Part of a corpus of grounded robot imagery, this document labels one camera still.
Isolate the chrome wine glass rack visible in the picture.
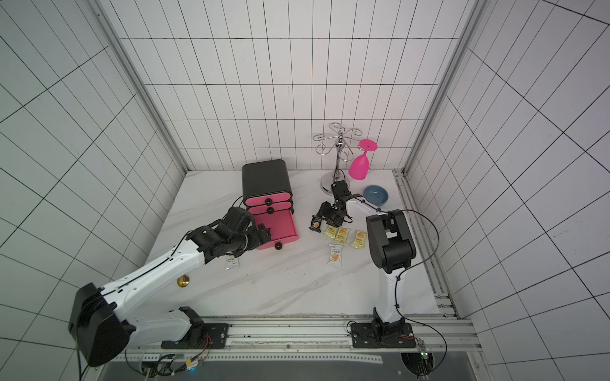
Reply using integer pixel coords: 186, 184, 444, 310
312, 122, 363, 195

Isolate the black cookie packet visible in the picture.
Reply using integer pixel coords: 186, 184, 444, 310
310, 217, 321, 231

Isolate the gold spoon blue handle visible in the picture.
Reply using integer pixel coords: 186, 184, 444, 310
176, 275, 190, 288

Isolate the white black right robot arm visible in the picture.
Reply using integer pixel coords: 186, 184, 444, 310
309, 180, 417, 349

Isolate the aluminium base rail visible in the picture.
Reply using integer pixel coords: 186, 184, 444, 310
125, 314, 482, 363

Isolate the black drawer cabinet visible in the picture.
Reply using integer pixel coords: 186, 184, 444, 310
241, 159, 292, 209

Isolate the small blue bowl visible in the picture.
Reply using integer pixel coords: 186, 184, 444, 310
362, 185, 389, 207

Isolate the pink bottom drawer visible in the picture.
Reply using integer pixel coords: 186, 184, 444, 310
254, 210, 300, 250

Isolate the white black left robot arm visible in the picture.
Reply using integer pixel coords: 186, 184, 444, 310
68, 206, 272, 367

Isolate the pink top drawer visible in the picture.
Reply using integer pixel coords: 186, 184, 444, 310
245, 192, 292, 207

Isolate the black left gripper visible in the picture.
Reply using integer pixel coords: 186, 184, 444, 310
228, 224, 271, 259

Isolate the pink wine glass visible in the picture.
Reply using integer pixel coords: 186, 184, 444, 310
349, 139, 378, 181

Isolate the pink drawer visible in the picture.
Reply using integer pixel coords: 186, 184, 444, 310
254, 210, 300, 250
248, 201, 293, 215
245, 192, 292, 207

